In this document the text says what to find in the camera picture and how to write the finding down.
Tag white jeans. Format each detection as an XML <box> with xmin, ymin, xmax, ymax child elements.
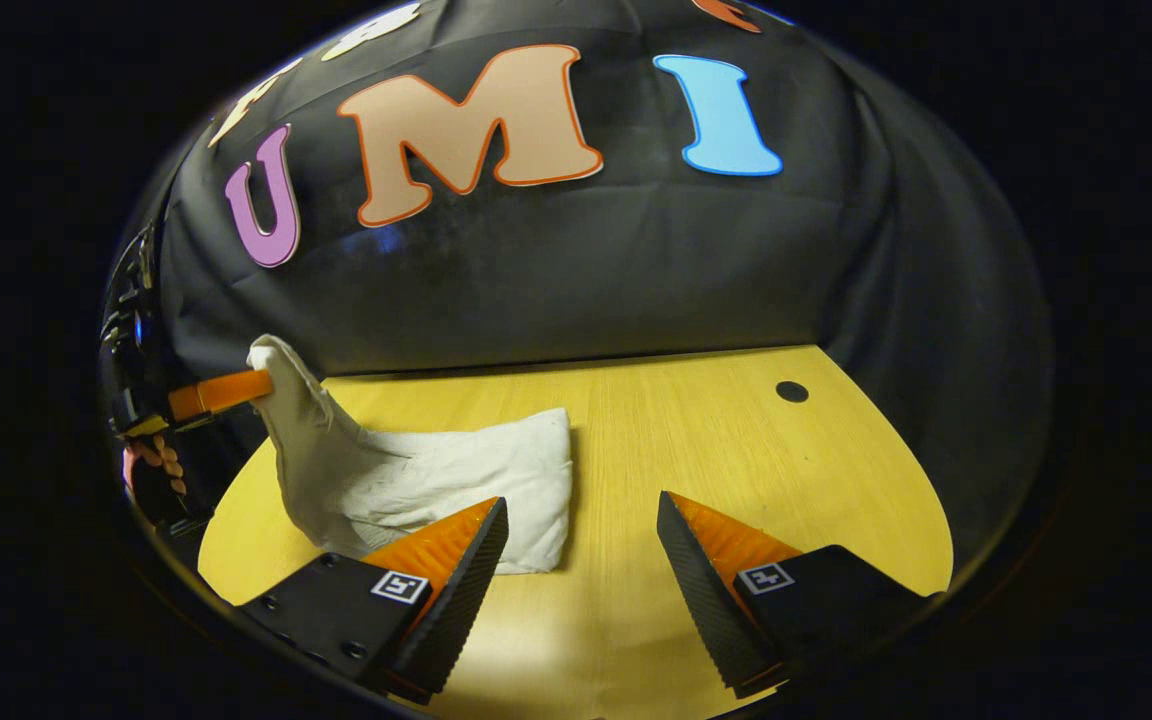
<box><xmin>247</xmin><ymin>334</ymin><xmax>574</xmax><ymax>576</ymax></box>

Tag black backdrop cloth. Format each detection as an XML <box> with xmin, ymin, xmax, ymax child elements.
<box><xmin>101</xmin><ymin>0</ymin><xmax>1055</xmax><ymax>601</ymax></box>

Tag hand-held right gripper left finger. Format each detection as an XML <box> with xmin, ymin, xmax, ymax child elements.
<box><xmin>236</xmin><ymin>496</ymin><xmax>510</xmax><ymax>706</ymax></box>

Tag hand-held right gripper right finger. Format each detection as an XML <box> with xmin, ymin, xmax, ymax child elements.
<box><xmin>656</xmin><ymin>490</ymin><xmax>942</xmax><ymax>699</ymax></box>

